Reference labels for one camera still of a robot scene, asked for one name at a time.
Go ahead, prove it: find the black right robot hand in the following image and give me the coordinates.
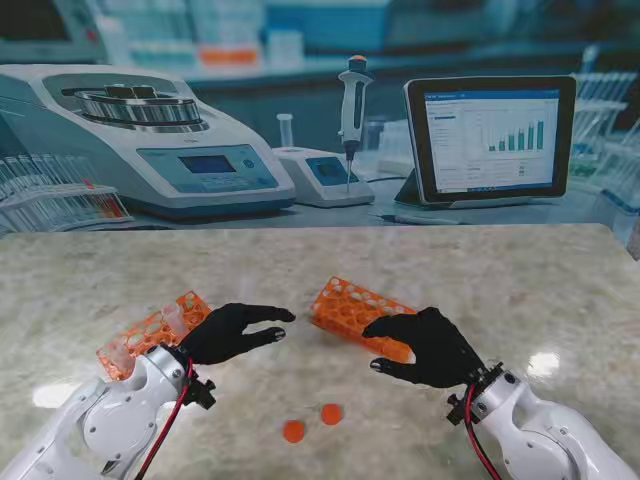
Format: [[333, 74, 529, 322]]
[[362, 306, 489, 390]]

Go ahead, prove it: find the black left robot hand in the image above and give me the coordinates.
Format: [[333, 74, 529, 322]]
[[177, 302, 297, 366]]

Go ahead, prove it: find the clear plastic test tube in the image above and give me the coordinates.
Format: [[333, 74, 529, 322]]
[[162, 303, 191, 341], [107, 342, 136, 379]]

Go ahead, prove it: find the orange test tube rack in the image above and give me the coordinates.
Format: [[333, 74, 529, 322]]
[[310, 275, 419, 365], [96, 291, 214, 382]]

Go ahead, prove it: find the printed laboratory backdrop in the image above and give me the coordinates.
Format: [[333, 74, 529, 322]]
[[0, 0, 640, 261]]

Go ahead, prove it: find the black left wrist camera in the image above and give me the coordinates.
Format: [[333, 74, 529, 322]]
[[187, 378, 217, 410]]

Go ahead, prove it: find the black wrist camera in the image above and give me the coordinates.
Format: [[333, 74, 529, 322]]
[[446, 393, 471, 426], [187, 378, 217, 410]]

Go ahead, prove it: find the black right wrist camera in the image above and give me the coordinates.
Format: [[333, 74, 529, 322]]
[[446, 393, 471, 426]]

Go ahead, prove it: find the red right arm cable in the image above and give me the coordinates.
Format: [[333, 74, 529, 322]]
[[463, 383, 502, 480]]

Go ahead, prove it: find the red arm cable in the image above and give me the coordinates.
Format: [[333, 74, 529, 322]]
[[463, 383, 502, 480], [133, 355, 196, 480]]

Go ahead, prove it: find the red left arm cable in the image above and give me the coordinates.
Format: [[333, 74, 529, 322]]
[[133, 355, 196, 480]]

